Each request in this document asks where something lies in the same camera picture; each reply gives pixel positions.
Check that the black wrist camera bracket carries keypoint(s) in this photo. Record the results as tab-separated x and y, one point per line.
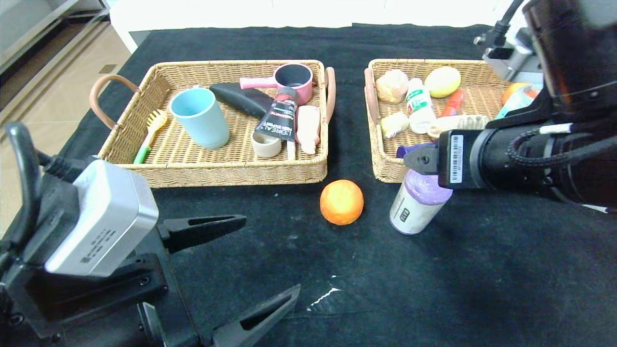
96	294
525	115

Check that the yellow cake slice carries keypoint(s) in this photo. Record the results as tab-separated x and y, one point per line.
395	124

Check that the white low cabinet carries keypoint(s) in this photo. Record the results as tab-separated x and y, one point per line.
313	14

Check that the cream puff bun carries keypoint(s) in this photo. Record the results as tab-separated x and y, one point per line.
391	86

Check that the purple bag roll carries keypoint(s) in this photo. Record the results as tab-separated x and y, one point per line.
417	212

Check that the black tablecloth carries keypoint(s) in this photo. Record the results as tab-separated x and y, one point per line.
434	279

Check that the pink toy saucepan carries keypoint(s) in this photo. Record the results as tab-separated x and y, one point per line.
301	91

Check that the pink and white bottle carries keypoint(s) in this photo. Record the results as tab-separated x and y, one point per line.
308	125

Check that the blue and white spray can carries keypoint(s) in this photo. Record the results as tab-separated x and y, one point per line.
409	149

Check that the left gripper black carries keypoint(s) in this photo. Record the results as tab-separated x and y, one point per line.
126	284

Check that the grey metal shelf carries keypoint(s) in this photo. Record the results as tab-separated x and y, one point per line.
29	29

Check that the small beige cup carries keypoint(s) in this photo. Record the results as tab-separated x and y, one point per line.
265	148

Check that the clear plastic film piece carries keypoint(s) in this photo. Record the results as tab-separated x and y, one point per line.
324	298

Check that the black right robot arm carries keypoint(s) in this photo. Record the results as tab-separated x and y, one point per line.
578	58

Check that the orange fruit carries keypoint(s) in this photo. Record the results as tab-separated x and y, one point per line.
512	89
341	202

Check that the clear water bottle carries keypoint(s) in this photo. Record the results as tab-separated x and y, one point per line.
518	101

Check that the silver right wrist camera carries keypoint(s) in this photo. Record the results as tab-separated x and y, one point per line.
518	60

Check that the black L'Oreal tube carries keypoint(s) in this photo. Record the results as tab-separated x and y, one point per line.
277	123

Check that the orange red sausage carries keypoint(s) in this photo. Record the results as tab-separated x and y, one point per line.
453	103

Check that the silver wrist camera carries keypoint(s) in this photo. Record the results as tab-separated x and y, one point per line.
101	217
518	60

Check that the teal mug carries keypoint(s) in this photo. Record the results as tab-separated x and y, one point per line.
202	125

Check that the white stick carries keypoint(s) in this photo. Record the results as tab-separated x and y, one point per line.
290	150

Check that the yellow lemon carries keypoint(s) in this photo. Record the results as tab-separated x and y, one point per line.
443	82

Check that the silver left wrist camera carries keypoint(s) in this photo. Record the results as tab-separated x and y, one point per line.
101	217

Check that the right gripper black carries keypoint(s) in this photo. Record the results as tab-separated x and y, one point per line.
454	159

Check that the black curved pouch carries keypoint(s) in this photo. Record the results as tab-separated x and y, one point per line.
241	99

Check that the white bottle with green label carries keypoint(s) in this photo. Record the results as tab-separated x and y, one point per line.
421	113

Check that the striped bread loaf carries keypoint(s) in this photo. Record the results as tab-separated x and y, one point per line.
462	121

